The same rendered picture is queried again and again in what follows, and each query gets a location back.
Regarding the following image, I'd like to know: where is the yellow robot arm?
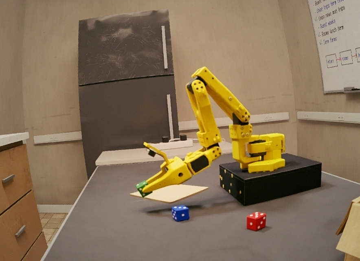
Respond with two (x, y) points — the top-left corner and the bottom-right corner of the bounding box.
(184, 67), (285, 175)

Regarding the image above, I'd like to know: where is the red die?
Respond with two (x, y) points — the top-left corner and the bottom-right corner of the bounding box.
(247, 212), (266, 231)

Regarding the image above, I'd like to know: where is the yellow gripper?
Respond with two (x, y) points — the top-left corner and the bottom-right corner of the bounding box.
(142, 143), (192, 193)

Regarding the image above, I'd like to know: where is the green die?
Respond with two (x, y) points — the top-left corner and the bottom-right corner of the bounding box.
(136, 181), (153, 197)

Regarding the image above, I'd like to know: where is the blue die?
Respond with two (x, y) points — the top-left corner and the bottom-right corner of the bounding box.
(172, 205), (189, 222)

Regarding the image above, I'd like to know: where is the beige flat mat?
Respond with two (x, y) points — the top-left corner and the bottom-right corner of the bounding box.
(130, 184), (208, 204)

